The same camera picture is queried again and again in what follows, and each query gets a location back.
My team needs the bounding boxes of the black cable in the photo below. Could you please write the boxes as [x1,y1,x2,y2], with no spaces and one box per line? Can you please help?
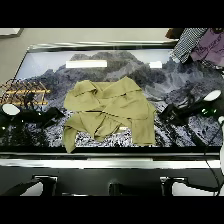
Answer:
[201,124,224,197]

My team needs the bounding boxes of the purple garment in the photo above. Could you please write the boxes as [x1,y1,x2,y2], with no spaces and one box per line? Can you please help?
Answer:
[189,28,224,68]

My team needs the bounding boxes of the silver frame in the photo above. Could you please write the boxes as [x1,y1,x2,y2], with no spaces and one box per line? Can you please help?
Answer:
[0,151,224,197]

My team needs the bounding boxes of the olive green garment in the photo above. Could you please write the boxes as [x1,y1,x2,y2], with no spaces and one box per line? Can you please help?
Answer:
[62,76,158,154]

